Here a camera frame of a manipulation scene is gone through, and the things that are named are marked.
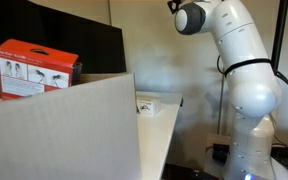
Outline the big white cardboard box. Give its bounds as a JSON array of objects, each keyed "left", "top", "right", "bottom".
[{"left": 0, "top": 74, "right": 142, "bottom": 180}]

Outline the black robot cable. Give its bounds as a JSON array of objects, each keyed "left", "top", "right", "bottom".
[{"left": 216, "top": 58, "right": 288, "bottom": 119}]

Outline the white small box near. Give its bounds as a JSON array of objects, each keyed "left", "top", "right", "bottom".
[{"left": 136, "top": 95, "right": 161, "bottom": 117}]

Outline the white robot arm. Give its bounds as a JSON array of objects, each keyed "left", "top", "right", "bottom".
[{"left": 167, "top": 0, "right": 288, "bottom": 180}]

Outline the red-blue box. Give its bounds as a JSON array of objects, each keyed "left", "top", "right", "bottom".
[{"left": 0, "top": 39, "right": 82, "bottom": 100}]

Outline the black monitor left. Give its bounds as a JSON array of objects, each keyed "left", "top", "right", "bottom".
[{"left": 0, "top": 0, "right": 126, "bottom": 74}]

